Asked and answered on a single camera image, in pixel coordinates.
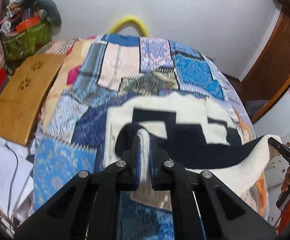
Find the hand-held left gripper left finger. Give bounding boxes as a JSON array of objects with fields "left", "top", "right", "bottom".
[{"left": 14, "top": 135, "right": 142, "bottom": 240}]

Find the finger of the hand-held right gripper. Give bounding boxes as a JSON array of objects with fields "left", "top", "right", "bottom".
[{"left": 268, "top": 137, "right": 290, "bottom": 157}]

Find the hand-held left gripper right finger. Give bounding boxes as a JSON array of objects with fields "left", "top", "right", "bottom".
[{"left": 148, "top": 140, "right": 278, "bottom": 240}]

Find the black white striped cat sweater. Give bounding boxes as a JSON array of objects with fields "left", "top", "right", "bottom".
[{"left": 104, "top": 92, "right": 283, "bottom": 211}]

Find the blue patchwork quilt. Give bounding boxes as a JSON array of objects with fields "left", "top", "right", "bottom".
[{"left": 32, "top": 34, "right": 270, "bottom": 240}]

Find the brown wooden door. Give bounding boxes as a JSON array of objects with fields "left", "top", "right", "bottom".
[{"left": 238, "top": 10, "right": 290, "bottom": 103}]

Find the wooden lap table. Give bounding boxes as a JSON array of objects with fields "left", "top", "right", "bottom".
[{"left": 0, "top": 54, "right": 66, "bottom": 146}]

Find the pile of papers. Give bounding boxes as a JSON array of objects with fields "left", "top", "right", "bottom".
[{"left": 0, "top": 130, "right": 35, "bottom": 232}]

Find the yellow foam tube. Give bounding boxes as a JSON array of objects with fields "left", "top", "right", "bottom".
[{"left": 107, "top": 15, "right": 150, "bottom": 38}]

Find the green fabric storage bag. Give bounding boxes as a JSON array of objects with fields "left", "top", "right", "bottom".
[{"left": 1, "top": 21, "right": 52, "bottom": 61}]

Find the orange box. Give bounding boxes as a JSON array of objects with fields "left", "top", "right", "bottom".
[{"left": 16, "top": 17, "right": 39, "bottom": 33}]

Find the grey plush toy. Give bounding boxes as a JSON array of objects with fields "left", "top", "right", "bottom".
[{"left": 35, "top": 0, "right": 62, "bottom": 34}]

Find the black cable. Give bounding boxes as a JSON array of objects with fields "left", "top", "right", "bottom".
[{"left": 5, "top": 143, "right": 19, "bottom": 222}]

